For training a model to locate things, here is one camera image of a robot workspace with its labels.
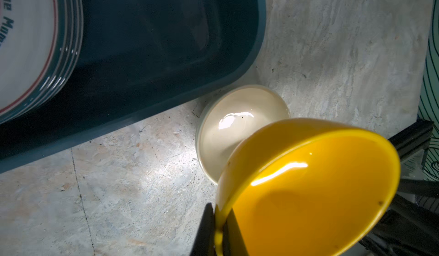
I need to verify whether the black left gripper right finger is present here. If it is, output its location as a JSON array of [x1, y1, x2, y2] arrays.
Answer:
[[222, 210, 249, 256]]

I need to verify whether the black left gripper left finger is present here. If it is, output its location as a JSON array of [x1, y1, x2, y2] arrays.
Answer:
[[190, 203, 216, 256]]

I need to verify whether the yellow bowl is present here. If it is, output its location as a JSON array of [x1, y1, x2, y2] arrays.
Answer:
[[214, 118, 401, 256]]

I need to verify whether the cream white bowl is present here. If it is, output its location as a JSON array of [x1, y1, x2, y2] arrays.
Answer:
[[195, 85, 290, 185]]

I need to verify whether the dark teal plastic bin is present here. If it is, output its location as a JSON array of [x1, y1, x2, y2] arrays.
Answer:
[[1, 0, 266, 172]]

